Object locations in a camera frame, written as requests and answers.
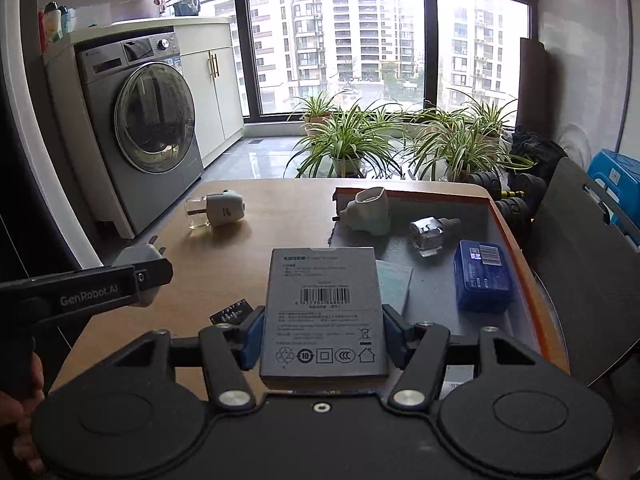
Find blue plastic box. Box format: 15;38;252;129
453;239;513;313

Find dark leaning board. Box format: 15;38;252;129
519;37;546;136

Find grey cardboard box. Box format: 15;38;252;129
260;246;392;392

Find black chair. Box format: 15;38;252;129
525;156;640;387

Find white bottle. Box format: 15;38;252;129
44;2;63;51

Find dark window frame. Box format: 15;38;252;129
231;0;538;123

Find grey plug adapter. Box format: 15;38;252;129
112;241;168;308

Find grey wall pipe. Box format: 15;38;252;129
616;0;632;147

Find white repellent heater with bottle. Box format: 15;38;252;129
185;189;247;231

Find blue plastic stool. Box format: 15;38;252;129
587;149;640;247

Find white cabinet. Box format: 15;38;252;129
42;16;246;238

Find apartment buildings outside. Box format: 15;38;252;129
247;0;530;113

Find orange-edged cardboard box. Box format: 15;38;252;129
330;187;572;397

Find silver washing machine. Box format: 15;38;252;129
75;31;205;241

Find white fan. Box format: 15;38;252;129
555;124;594;167

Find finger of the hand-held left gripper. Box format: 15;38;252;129
134;259;174;293

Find potted spider plant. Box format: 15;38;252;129
287;90;352;136
450;90;521;142
284;105;402;179
400;110;532;184

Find black bag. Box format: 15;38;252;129
510;125;569;171

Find black dumbbell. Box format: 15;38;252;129
495;196;532;241
465;171;549;206

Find clear liquid refill bottle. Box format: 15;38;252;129
409;216;462;258

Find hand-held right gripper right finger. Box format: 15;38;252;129
381;303;541;409

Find teal cardboard box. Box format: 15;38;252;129
375;259;414;313

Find white plug-in repellent heater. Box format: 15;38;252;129
332;186;391;237

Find person's left hand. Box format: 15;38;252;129
0;352;47;478

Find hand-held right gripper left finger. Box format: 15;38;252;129
107;305;267;409

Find small black box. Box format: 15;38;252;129
209;299;252;326

